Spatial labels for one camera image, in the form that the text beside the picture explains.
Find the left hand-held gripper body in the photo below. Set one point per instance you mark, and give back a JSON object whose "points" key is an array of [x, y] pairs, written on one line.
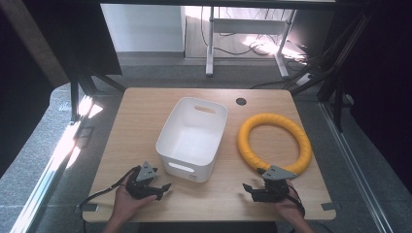
{"points": [[142, 187]]}

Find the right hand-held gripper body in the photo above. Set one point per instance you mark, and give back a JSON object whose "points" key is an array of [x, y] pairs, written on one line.
{"points": [[273, 189]]}

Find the person's left hand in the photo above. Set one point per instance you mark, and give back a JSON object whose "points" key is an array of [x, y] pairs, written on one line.
{"points": [[124, 205]]}

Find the person's right hand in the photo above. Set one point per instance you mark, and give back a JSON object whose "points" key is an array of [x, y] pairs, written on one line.
{"points": [[293, 208]]}

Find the white plastic basket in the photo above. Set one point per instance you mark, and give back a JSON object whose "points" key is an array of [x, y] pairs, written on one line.
{"points": [[191, 142]]}

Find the grey tape piece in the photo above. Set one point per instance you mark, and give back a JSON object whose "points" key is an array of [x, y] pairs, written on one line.
{"points": [[329, 206], [89, 207]]}

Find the dark floor socket plate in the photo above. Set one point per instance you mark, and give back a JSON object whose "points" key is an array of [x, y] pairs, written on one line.
{"points": [[85, 136]]}

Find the white power strip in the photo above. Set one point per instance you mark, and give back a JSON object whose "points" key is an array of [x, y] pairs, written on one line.
{"points": [[304, 79]]}

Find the black tripod stand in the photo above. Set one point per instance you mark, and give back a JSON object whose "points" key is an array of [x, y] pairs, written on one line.
{"points": [[76, 87]]}

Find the black folded stands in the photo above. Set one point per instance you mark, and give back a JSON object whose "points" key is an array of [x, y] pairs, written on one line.
{"points": [[327, 71]]}

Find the black curtain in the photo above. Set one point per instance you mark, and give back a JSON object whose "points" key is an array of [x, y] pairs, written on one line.
{"points": [[19, 81], [385, 81]]}

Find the aluminium rail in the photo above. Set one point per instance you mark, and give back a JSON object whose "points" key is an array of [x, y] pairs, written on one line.
{"points": [[353, 168], [45, 181]]}

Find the white desk frame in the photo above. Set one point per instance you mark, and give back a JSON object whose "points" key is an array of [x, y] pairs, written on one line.
{"points": [[247, 26]]}

